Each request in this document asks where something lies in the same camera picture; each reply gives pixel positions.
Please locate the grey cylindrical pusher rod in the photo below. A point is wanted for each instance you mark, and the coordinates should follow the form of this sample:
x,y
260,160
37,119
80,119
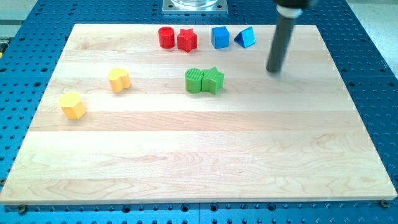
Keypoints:
x,y
289,11

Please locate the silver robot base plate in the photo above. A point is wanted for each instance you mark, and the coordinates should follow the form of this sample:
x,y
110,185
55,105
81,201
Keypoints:
x,y
177,6

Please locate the yellow heart block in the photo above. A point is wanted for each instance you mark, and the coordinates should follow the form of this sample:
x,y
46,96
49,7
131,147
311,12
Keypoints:
x,y
119,79

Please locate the green cylinder block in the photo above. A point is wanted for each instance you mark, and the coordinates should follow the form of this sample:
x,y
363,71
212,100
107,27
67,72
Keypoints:
x,y
193,80

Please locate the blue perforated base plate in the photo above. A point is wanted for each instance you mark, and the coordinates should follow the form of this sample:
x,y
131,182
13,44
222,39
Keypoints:
x,y
34,51

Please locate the blue cube block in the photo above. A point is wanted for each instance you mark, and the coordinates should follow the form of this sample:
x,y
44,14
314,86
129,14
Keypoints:
x,y
220,37

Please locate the red star block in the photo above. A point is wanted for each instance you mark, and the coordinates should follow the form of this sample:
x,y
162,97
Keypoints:
x,y
187,40

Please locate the yellow hexagon block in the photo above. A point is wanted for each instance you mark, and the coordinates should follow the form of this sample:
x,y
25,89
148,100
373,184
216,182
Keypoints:
x,y
72,105

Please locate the red cylinder block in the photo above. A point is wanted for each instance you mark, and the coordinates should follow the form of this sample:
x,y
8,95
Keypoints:
x,y
166,37

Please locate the wooden board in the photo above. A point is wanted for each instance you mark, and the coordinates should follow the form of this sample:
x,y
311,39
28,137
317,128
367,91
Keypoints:
x,y
295,136

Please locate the blue triangle block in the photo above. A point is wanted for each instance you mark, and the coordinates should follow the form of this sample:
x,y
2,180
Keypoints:
x,y
245,38

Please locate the green star block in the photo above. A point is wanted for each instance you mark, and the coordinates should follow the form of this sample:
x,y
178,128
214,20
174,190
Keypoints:
x,y
212,80

